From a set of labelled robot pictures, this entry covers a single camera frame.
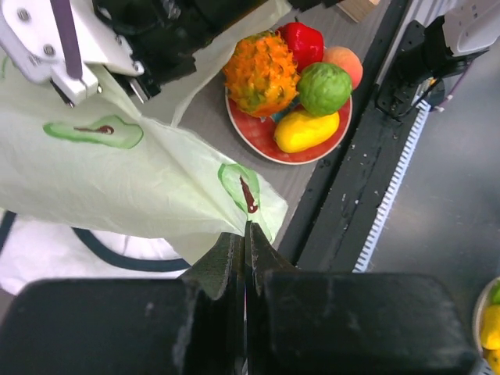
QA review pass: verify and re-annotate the light green plastic bag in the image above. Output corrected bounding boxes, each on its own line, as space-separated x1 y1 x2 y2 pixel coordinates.
1 1 290 263

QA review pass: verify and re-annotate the red fake pepper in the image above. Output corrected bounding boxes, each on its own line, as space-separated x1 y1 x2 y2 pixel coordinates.
276 21 324 73

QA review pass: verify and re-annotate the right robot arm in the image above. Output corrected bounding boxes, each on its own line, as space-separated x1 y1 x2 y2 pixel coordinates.
93 1 499 117

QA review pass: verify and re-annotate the wooden tray frame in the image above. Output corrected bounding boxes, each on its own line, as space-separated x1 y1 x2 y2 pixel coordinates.
337 0 380 23

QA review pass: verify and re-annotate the orange fake pineapple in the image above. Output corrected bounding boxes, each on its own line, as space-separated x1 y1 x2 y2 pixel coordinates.
223 30 299 117

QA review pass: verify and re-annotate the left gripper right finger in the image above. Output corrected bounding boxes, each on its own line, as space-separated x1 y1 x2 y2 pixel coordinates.
245 222 297 374

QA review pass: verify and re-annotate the fake yellow lemon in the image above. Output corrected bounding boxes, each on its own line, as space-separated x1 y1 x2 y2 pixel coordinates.
273 109 340 153

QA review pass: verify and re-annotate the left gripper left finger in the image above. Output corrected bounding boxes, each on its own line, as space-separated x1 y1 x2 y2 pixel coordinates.
182 233 245 374

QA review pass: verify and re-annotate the perforated metal rail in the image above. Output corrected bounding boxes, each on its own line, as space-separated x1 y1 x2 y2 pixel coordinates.
352 101 430 273

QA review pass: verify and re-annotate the white printed t-shirt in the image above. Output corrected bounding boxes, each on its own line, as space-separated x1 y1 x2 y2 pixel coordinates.
1 209 190 295

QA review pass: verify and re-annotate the fake green lime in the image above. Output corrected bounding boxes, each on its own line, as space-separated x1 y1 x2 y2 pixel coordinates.
297 62 353 116

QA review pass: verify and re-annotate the fake peach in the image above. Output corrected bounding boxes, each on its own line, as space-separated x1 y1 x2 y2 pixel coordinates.
323 46 363 90

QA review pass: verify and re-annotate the red and teal plate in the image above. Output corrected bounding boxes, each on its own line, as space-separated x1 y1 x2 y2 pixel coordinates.
226 88 352 165

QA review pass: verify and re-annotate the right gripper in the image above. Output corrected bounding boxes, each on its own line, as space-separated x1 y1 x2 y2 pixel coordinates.
93 0 262 102

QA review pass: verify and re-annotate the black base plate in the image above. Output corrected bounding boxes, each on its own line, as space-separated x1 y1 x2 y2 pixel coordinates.
278 1 420 272

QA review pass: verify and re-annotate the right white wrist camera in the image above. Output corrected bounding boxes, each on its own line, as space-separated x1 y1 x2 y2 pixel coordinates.
1 1 144 106

